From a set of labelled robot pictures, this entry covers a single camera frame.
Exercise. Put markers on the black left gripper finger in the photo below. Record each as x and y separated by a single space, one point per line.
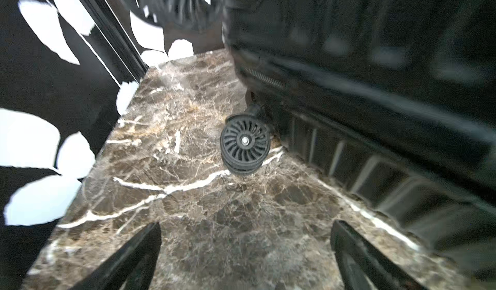
130 267

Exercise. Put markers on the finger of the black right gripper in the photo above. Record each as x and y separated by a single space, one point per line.
362 265

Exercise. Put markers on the black ribbed hard-shell suitcase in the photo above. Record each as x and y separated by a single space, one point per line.
393 99

